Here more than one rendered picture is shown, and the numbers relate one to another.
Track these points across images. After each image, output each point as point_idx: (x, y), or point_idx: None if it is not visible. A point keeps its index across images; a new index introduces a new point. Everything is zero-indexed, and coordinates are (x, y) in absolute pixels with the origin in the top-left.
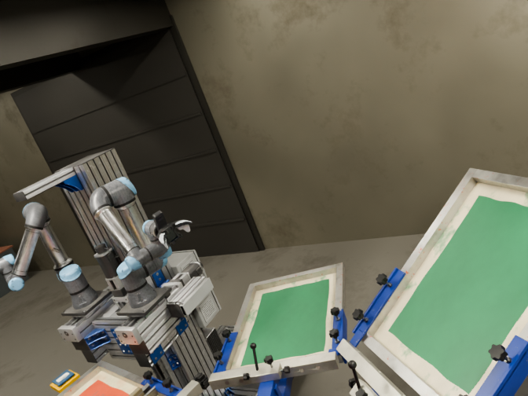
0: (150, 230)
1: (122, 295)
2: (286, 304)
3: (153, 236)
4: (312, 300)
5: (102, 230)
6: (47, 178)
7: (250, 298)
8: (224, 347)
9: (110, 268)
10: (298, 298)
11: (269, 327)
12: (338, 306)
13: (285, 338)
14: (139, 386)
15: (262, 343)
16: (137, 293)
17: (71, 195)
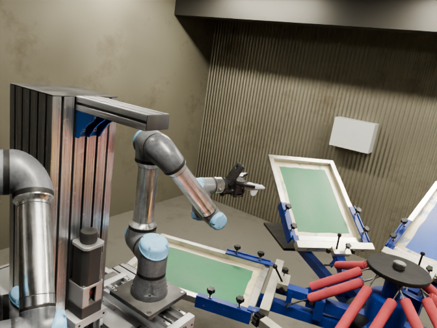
0: (218, 185)
1: (100, 308)
2: (175, 269)
3: (210, 193)
4: (187, 258)
5: (87, 206)
6: (128, 104)
7: None
8: (218, 301)
9: (100, 264)
10: (175, 262)
11: (199, 282)
12: (218, 250)
13: (222, 280)
14: None
15: (218, 290)
16: (165, 276)
17: (64, 143)
